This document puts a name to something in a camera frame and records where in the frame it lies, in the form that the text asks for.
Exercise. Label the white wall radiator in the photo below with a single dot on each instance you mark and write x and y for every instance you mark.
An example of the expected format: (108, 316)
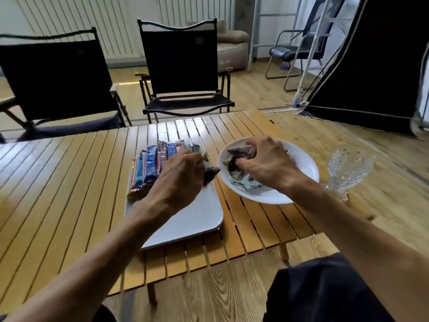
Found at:
(100, 26)
(187, 10)

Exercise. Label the person's left leg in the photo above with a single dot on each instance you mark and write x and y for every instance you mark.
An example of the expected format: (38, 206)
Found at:
(105, 315)

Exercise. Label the black office chair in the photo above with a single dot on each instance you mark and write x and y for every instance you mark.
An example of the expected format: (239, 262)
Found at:
(281, 51)

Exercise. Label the person's right hand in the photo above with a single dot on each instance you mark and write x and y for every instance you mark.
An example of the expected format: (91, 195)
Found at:
(271, 164)

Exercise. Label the clear patterned glass cup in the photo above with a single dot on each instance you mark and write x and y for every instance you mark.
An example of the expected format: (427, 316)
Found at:
(348, 167)

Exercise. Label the person's left hand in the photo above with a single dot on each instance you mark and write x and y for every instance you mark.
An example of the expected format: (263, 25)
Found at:
(177, 181)

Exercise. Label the person's right leg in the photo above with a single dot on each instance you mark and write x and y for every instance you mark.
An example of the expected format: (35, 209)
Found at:
(318, 291)

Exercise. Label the white metal frame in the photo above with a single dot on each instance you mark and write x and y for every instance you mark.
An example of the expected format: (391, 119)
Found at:
(251, 46)

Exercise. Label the black fabric backdrop panel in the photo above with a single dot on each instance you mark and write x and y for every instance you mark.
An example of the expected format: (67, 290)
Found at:
(375, 63)

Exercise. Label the person's left forearm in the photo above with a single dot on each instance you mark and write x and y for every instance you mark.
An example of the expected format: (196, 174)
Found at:
(83, 264)

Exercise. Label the pyramid mesh tea bag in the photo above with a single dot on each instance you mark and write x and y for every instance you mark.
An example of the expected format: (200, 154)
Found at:
(211, 174)

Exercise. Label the white round bowl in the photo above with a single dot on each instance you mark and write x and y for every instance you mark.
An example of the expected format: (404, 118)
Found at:
(301, 164)

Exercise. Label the person's right forearm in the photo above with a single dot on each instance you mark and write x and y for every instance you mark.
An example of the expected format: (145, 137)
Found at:
(362, 238)

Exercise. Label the beige inflatable sofa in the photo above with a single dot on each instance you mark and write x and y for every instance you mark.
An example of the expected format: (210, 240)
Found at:
(233, 56)

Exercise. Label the pile of grey sachets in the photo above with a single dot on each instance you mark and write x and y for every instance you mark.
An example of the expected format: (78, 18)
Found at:
(248, 184)

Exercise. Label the person's leg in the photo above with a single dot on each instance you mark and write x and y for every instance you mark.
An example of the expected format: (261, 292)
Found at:
(318, 291)
(105, 315)

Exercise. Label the black folding chair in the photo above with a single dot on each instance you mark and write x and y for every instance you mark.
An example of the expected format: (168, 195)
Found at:
(181, 60)
(60, 80)

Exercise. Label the small blue bundle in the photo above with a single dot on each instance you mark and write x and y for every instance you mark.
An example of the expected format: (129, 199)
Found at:
(285, 66)

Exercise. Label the grey rectangular tray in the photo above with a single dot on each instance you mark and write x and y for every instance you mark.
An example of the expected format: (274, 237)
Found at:
(194, 221)

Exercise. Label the row of colourful stick packets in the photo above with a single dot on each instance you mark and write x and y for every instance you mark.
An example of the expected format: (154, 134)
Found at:
(150, 164)

